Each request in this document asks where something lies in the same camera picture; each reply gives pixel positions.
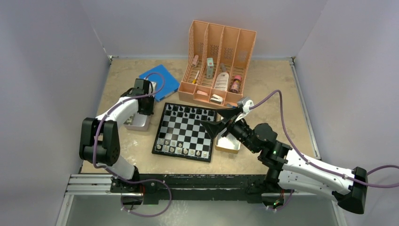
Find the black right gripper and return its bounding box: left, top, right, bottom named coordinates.
left=200, top=107, right=258, bottom=153

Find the silver tin with white pieces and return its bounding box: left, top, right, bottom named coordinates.
left=123, top=113, right=152, bottom=131

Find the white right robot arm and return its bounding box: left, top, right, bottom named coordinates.
left=200, top=108, right=367, bottom=214

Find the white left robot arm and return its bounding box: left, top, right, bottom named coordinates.
left=79, top=79, right=156, bottom=193

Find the white stapler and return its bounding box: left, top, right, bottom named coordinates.
left=209, top=94, right=223, bottom=105

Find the gold empty tin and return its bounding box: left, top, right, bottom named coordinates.
left=215, top=129, right=241, bottom=154

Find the pink eraser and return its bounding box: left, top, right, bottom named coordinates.
left=196, top=90, right=209, bottom=96

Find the pink capped small bottle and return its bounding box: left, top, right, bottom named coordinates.
left=229, top=75, right=242, bottom=93

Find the white lotion bottle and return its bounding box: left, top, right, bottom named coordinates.
left=213, top=72, right=229, bottom=91

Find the black and white chessboard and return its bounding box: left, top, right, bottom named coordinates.
left=152, top=103, right=217, bottom=162

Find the yellow tipped pen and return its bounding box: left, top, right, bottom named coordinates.
left=192, top=70, right=200, bottom=84

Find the teal small box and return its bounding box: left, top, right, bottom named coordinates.
left=206, top=57, right=214, bottom=79

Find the pink tube in organizer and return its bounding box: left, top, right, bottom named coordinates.
left=192, top=55, right=199, bottom=67

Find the peach desk organizer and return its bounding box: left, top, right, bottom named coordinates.
left=178, top=20, right=256, bottom=108

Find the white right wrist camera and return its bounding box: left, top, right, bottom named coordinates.
left=237, top=97, right=255, bottom=117

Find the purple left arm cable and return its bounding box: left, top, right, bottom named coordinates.
left=92, top=72, right=173, bottom=218

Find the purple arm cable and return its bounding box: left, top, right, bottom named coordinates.
left=92, top=72, right=173, bottom=218
left=249, top=89, right=399, bottom=189

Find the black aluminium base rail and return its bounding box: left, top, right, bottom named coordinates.
left=64, top=173, right=339, bottom=207

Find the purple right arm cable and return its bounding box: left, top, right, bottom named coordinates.
left=249, top=89, right=399, bottom=189

